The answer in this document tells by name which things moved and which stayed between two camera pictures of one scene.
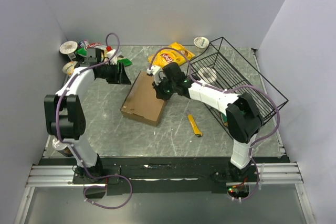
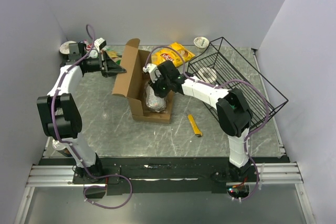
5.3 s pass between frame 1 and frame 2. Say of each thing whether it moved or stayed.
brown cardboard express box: moved
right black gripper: stayed
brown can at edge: stayed
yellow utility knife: stayed
